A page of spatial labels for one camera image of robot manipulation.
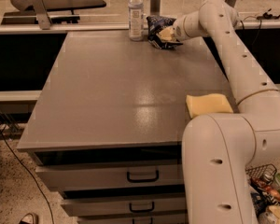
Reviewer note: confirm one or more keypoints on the red packet in basket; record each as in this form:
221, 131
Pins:
266, 187

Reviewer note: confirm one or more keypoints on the shoe on floor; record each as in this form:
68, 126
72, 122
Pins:
30, 218

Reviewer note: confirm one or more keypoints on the top drawer black handle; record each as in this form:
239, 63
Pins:
133, 177

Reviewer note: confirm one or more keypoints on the left metal bracket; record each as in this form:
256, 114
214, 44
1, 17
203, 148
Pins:
42, 16

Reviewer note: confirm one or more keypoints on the black wire basket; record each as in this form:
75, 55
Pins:
265, 173

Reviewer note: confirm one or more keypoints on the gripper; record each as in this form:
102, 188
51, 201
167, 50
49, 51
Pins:
178, 31

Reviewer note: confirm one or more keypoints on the yellow sponge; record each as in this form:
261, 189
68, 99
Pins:
205, 104

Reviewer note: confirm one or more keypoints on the middle metal bracket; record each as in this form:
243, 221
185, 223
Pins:
155, 7

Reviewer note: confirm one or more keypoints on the blue bag in basket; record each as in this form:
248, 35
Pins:
259, 203

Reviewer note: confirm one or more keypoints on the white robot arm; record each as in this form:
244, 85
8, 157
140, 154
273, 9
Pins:
217, 147

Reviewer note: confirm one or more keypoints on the middle drawer black handle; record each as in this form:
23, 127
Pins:
141, 207

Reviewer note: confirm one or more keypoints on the blue chip bag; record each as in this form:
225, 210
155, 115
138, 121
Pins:
155, 25

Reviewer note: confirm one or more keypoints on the grey drawer cabinet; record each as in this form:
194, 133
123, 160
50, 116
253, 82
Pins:
112, 106

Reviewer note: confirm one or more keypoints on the blue plastic water bottle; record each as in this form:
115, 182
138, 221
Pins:
136, 22

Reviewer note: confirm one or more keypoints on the bottom drawer black handle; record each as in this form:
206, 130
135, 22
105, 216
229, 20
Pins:
143, 220

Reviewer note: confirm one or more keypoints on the drawer black handle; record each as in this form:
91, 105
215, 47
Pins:
133, 177
143, 220
141, 207

